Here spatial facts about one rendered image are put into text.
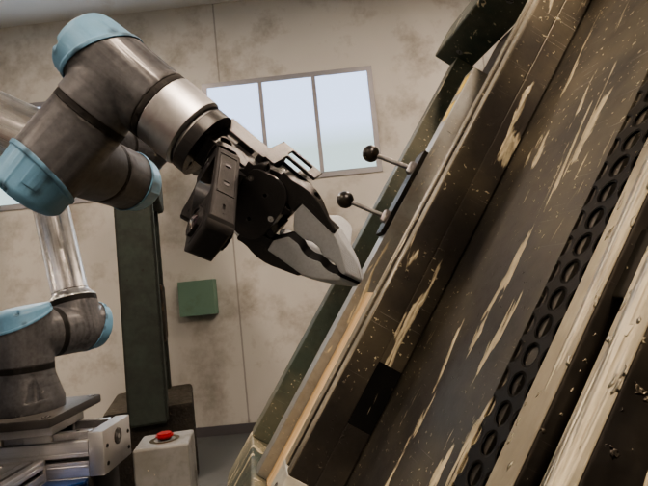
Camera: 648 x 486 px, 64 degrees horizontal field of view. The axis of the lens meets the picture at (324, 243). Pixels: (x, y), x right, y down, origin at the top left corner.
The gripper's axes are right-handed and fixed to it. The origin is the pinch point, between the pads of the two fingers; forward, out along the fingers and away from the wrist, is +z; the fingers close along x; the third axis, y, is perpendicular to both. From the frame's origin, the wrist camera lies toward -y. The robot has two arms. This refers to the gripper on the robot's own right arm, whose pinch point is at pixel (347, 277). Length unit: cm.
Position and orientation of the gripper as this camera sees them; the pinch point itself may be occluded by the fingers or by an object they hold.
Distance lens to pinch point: 49.0
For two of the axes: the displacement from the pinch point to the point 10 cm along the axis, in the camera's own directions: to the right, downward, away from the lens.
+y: 3.2, -3.6, 8.8
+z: 7.7, 6.4, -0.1
